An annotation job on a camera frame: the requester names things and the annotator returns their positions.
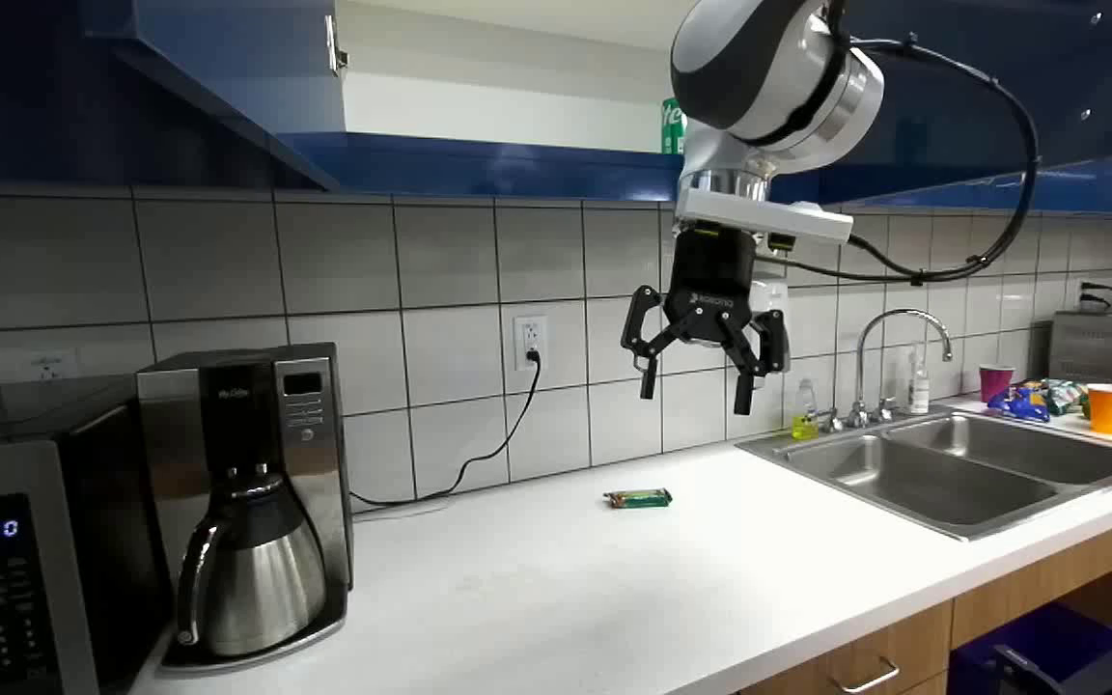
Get blue recycling bin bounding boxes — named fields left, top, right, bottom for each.
left=945, top=605, right=1112, bottom=695

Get orange plastic cup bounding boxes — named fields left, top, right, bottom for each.
left=1083, top=382, right=1112, bottom=431

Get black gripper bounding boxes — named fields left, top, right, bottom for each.
left=621, top=222, right=788, bottom=415

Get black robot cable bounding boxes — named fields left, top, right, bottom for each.
left=783, top=31, right=1044, bottom=291

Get steel black coffee maker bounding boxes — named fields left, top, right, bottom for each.
left=135, top=342, right=349, bottom=673

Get purple plastic cup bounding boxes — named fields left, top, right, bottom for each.
left=978, top=368, right=1010, bottom=405

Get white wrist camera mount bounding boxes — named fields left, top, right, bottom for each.
left=674, top=122, right=853, bottom=243

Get white wall outlet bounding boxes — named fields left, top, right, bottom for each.
left=514, top=312, right=548, bottom=368

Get black microwave oven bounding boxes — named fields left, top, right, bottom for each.
left=0, top=378, right=174, bottom=695

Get wooden drawer with handle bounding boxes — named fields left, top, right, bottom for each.
left=742, top=605, right=951, bottom=695

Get yellow soap bottle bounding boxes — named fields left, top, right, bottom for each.
left=788, top=378, right=819, bottom=439

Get black power cord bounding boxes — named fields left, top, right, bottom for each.
left=343, top=347, right=548, bottom=514

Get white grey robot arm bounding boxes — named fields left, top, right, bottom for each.
left=621, top=0, right=884, bottom=412

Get blue upper cupboard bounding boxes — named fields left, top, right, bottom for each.
left=75, top=0, right=1112, bottom=211

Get chrome gooseneck faucet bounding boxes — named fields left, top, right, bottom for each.
left=822, top=303, right=953, bottom=431

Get stainless double sink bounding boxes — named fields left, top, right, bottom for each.
left=754, top=412, right=1112, bottom=540

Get colourful snack wrappers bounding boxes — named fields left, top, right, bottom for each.
left=988, top=378, right=1088, bottom=421

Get steel coffee carafe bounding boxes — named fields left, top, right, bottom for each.
left=176, top=463, right=326, bottom=659

